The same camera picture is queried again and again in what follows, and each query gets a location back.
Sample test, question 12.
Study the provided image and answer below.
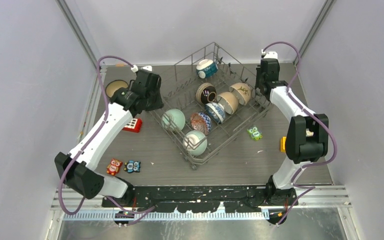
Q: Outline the red window toy block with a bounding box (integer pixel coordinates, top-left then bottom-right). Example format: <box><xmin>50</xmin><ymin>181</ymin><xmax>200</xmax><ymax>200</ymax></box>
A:
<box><xmin>122</xmin><ymin>118</ymin><xmax>143</xmax><ymax>133</ymax></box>

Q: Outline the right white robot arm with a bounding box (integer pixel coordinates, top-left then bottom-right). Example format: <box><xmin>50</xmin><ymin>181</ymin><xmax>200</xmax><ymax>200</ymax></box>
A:
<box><xmin>255</xmin><ymin>55</ymin><xmax>329</xmax><ymax>205</ymax></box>

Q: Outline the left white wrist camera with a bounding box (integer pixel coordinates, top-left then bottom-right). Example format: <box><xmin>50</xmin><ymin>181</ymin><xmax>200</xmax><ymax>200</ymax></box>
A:
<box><xmin>130</xmin><ymin>65</ymin><xmax>153</xmax><ymax>73</ymax></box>

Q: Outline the brown striped bowl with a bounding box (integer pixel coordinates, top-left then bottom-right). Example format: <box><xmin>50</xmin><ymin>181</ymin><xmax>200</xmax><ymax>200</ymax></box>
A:
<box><xmin>195</xmin><ymin>82</ymin><xmax>217</xmax><ymax>105</ymax></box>

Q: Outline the green owl puzzle piece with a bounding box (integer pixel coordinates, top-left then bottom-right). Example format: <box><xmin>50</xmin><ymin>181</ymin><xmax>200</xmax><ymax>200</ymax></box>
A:
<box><xmin>247</xmin><ymin>125</ymin><xmax>263</xmax><ymax>141</ymax></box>

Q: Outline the beige deer bowl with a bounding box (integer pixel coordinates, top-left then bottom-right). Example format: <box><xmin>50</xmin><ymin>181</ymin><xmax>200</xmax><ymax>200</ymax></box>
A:
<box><xmin>229</xmin><ymin>82</ymin><xmax>252</xmax><ymax>106</ymax></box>

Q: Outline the celadon green bowl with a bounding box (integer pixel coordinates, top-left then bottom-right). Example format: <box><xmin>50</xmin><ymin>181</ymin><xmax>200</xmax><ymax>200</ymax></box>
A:
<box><xmin>182</xmin><ymin>130</ymin><xmax>208</xmax><ymax>156</ymax></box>
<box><xmin>160</xmin><ymin>108</ymin><xmax>186</xmax><ymax>132</ymax></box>

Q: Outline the grey wire dish rack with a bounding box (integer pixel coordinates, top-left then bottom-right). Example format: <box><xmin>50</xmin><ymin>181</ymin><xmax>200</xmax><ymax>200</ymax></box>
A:
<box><xmin>151</xmin><ymin>42</ymin><xmax>272</xmax><ymax>170</ymax></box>

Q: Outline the blue floral white bowl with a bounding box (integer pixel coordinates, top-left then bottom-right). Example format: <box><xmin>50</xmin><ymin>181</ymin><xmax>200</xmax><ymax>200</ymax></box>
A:
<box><xmin>205</xmin><ymin>102</ymin><xmax>226</xmax><ymax>124</ymax></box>

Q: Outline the red blue zigzag bowl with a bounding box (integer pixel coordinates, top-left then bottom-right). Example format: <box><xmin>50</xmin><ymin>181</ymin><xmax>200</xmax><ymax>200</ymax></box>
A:
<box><xmin>190</xmin><ymin>112</ymin><xmax>212</xmax><ymax>135</ymax></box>

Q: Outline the plain beige bowl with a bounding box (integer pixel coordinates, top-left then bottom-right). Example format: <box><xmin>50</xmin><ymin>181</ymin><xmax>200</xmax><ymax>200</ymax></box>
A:
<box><xmin>216</xmin><ymin>91</ymin><xmax>239</xmax><ymax>115</ymax></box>

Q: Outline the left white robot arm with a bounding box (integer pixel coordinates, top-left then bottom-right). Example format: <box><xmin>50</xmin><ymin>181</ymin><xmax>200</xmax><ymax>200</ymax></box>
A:
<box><xmin>54</xmin><ymin>65</ymin><xmax>164</xmax><ymax>207</ymax></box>

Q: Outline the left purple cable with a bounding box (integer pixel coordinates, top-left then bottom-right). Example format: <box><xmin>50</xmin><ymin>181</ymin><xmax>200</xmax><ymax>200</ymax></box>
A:
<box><xmin>56</xmin><ymin>55</ymin><xmax>157</xmax><ymax>227</ymax></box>

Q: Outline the yellow window toy block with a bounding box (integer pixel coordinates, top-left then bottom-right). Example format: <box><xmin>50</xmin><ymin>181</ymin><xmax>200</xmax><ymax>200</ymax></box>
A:
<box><xmin>279</xmin><ymin>136</ymin><xmax>287</xmax><ymax>153</ymax></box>

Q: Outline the blue owl puzzle piece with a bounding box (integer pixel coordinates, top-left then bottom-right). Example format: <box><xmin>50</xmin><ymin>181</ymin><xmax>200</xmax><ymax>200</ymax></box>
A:
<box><xmin>123</xmin><ymin>160</ymin><xmax>141</xmax><ymax>174</ymax></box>

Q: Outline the dark teal bowl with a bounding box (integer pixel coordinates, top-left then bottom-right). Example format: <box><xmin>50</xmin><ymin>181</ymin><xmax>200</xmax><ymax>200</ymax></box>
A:
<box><xmin>105</xmin><ymin>79</ymin><xmax>129</xmax><ymax>99</ymax></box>

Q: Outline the teal white bowl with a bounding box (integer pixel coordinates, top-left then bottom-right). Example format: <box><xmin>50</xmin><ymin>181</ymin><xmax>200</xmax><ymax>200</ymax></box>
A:
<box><xmin>196</xmin><ymin>59</ymin><xmax>218</xmax><ymax>79</ymax></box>

